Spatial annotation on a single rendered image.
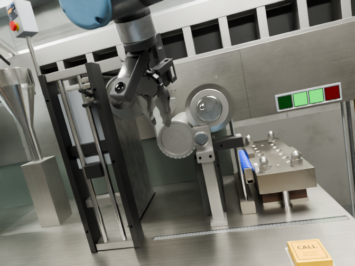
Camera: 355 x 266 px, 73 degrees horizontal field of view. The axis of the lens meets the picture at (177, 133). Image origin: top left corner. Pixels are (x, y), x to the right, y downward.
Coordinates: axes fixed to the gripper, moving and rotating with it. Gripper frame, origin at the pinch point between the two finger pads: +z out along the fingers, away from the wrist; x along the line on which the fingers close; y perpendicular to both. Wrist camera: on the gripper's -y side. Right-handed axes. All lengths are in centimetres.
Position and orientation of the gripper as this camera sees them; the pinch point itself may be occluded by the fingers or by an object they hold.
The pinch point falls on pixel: (158, 123)
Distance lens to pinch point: 60.4
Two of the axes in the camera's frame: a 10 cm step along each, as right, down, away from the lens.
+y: 4.9, -6.0, 6.3
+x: -8.4, -1.5, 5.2
